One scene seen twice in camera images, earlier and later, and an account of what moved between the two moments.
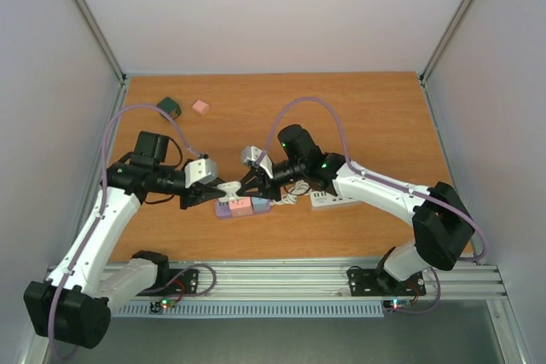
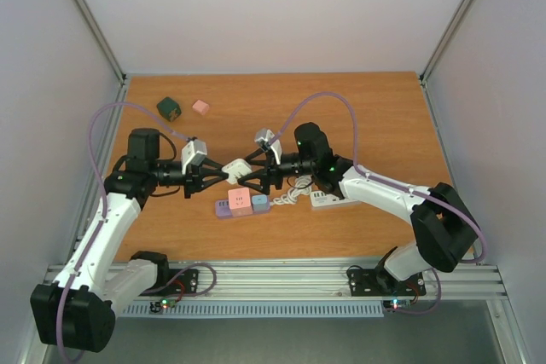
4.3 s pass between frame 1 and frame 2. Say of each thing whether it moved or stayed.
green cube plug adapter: stayed
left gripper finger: moved
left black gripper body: moved
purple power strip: stayed
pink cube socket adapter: stayed
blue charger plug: stayed
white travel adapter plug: moved
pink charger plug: stayed
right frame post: stayed
